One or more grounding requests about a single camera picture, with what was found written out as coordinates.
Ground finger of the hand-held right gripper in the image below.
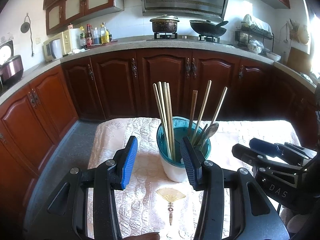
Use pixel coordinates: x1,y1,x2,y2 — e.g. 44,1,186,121
249,137,313,159
231,144,303,173

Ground blackened cooking pot with lid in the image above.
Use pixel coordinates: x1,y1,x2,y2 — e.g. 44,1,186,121
149,14,180,33

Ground pair of wooden chopsticks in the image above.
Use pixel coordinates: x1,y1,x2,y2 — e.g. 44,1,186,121
153,83,173,160

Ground round straw mat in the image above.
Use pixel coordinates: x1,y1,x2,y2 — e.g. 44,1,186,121
298,25,310,45

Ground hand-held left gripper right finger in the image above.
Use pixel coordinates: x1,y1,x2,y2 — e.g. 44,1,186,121
180,136,288,240

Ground brown wooden chopstick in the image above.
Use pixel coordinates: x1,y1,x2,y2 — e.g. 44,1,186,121
188,90,198,140

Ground white ceramic bowl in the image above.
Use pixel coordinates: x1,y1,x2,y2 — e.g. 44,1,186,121
264,52,282,62

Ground black wire dish rack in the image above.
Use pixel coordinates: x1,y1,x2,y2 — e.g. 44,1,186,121
235,14,275,48

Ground gas stove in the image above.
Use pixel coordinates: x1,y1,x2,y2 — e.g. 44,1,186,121
146,32,225,43

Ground black round hanging object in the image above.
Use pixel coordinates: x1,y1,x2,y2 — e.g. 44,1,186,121
20,15,32,33

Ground white electric kettle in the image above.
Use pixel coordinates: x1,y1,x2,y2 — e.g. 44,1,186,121
49,38,63,60

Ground black wok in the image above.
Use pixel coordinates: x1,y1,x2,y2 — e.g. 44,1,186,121
189,19,229,37

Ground wooden cutting board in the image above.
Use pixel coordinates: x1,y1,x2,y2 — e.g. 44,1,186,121
286,47,312,73

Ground person's right forearm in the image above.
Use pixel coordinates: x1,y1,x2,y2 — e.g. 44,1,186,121
279,206,304,234

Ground metal spoon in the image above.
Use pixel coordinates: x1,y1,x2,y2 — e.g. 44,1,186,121
199,122,220,153
194,124,208,146

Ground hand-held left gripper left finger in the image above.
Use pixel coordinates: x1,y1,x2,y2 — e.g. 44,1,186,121
24,135,138,240

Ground bright window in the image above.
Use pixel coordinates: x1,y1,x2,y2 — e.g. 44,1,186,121
301,0,320,75

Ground cream quilted tablecloth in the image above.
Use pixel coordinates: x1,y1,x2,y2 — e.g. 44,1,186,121
87,117,300,240

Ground wooden base kitchen cabinets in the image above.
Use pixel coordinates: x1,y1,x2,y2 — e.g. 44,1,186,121
0,49,320,230

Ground wall cabinet with frosted doors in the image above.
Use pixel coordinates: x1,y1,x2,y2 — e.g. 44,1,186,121
43,0,125,35

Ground patterned ceramic bowl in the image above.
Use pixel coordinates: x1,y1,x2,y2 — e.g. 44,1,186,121
247,41,263,55

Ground group of condiment bottles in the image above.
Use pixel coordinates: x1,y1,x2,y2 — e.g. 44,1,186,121
67,22,113,48

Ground dark red rice cooker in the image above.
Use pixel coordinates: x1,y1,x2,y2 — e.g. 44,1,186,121
0,41,25,85

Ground white utensil holder teal rim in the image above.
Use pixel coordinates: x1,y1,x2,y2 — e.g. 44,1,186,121
156,116,212,182

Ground black power cable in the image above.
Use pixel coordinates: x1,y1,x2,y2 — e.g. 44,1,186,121
25,15,35,57

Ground cream microwave oven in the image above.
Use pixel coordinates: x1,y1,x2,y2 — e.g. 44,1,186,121
43,29,73,62

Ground wall-hung chopstick holder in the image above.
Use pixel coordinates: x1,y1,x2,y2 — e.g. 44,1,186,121
289,18,300,42

